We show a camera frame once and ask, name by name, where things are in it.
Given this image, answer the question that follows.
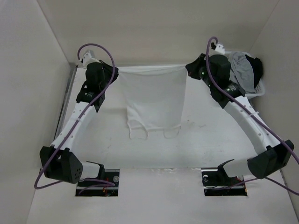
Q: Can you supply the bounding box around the grey tank top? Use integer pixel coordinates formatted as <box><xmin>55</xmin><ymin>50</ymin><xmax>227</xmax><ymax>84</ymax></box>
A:
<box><xmin>229</xmin><ymin>52</ymin><xmax>255</xmax><ymax>92</ymax></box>

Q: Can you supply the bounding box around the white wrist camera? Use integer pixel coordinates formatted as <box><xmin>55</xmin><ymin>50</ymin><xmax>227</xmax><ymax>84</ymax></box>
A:
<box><xmin>80</xmin><ymin>50</ymin><xmax>98</xmax><ymax>67</ymax></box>
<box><xmin>211</xmin><ymin>42</ymin><xmax>225</xmax><ymax>55</ymax></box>

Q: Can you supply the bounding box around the black tank top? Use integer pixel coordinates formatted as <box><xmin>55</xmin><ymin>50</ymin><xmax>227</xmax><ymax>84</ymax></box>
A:
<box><xmin>245</xmin><ymin>55</ymin><xmax>263</xmax><ymax>88</ymax></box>

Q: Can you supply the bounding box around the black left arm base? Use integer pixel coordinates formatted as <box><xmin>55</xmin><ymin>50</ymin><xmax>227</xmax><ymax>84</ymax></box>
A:
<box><xmin>75</xmin><ymin>169</ymin><xmax>120</xmax><ymax>197</ymax></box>

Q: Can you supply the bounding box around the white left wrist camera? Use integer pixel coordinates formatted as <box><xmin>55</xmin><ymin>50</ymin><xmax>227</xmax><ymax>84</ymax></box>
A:
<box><xmin>80</xmin><ymin>50</ymin><xmax>98</xmax><ymax>67</ymax></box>

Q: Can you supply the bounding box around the white tank top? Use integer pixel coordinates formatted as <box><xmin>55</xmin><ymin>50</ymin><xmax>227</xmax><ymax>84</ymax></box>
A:
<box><xmin>118</xmin><ymin>64</ymin><xmax>187</xmax><ymax>139</ymax></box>

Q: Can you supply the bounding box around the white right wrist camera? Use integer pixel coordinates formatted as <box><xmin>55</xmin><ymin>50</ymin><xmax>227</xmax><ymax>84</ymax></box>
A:
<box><xmin>211</xmin><ymin>42</ymin><xmax>225</xmax><ymax>55</ymax></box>

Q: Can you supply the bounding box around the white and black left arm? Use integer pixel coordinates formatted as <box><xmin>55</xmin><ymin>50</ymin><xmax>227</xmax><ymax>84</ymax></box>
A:
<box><xmin>40</xmin><ymin>61</ymin><xmax>119</xmax><ymax>186</ymax></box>

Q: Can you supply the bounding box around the white plastic laundry basket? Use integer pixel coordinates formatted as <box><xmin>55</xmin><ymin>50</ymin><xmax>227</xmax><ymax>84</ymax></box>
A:
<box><xmin>225</xmin><ymin>51</ymin><xmax>265</xmax><ymax>99</ymax></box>

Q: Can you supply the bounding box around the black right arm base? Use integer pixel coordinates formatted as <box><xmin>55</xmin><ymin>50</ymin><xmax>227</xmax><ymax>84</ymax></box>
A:
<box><xmin>201</xmin><ymin>161</ymin><xmax>247</xmax><ymax>196</ymax></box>

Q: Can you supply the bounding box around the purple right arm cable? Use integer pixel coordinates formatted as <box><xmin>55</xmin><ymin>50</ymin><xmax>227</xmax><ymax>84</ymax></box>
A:
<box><xmin>205</xmin><ymin>36</ymin><xmax>299</xmax><ymax>196</ymax></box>

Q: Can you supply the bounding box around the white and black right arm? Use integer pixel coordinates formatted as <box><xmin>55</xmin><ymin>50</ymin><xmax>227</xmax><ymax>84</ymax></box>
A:
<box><xmin>186</xmin><ymin>54</ymin><xmax>294</xmax><ymax>185</ymax></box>

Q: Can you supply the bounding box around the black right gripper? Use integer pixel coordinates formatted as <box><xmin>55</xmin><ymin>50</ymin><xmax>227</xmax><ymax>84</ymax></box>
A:
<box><xmin>186</xmin><ymin>53</ymin><xmax>216</xmax><ymax>89</ymax></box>

